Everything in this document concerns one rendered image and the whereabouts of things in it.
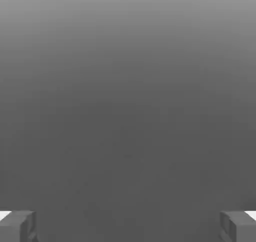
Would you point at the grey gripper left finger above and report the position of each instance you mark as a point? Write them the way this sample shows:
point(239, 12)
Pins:
point(16, 227)

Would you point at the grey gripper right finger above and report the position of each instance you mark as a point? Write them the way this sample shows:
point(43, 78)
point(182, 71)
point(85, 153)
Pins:
point(240, 227)

